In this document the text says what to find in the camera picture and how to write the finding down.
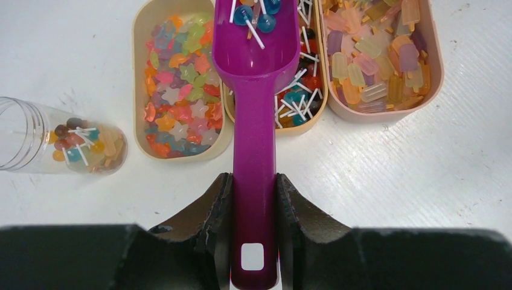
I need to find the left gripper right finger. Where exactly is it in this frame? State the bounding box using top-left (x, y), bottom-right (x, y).
top-left (277, 174), bottom-right (511, 289)

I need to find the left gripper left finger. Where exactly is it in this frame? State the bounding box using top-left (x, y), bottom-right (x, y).
top-left (1, 173), bottom-right (232, 289)

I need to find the clear plastic jar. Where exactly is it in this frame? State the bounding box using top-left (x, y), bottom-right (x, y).
top-left (1, 97), bottom-right (127, 175)

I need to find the magenta plastic scoop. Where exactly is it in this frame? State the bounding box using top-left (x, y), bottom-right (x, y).
top-left (213, 1), bottom-right (300, 289)

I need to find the tray of lollipop candies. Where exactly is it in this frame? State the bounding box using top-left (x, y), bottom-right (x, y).
top-left (213, 1), bottom-right (327, 148)

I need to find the tray of gummy candies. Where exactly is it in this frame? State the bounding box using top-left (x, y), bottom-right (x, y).
top-left (132, 1), bottom-right (233, 162)

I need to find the tray of popsicle candies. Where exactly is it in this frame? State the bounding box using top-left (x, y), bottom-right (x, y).
top-left (315, 1), bottom-right (444, 123)

